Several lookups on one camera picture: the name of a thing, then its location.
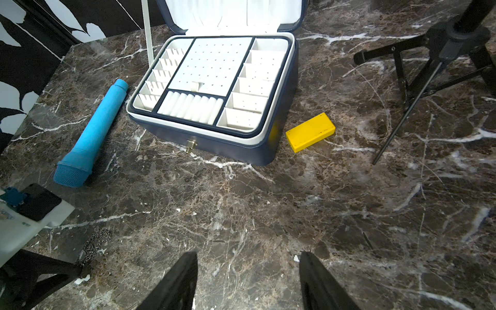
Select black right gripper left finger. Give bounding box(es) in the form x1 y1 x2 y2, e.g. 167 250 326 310
136 251 198 310

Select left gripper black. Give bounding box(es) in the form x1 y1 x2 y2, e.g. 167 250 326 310
1 249 83 309

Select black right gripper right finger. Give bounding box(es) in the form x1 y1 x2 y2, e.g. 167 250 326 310
299 251 360 310

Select silver jewelry chain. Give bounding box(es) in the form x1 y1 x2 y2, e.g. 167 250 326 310
77 227 112 267

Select blue handheld microphone lying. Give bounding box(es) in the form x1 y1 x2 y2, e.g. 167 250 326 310
54 79 129 187

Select yellow rectangular block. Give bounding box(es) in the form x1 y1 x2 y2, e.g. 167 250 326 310
285 113 336 153

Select black mini tripod stand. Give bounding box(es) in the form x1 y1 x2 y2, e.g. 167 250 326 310
353 0 495 165

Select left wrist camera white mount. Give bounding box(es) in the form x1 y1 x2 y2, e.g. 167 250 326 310
1 183 75 266

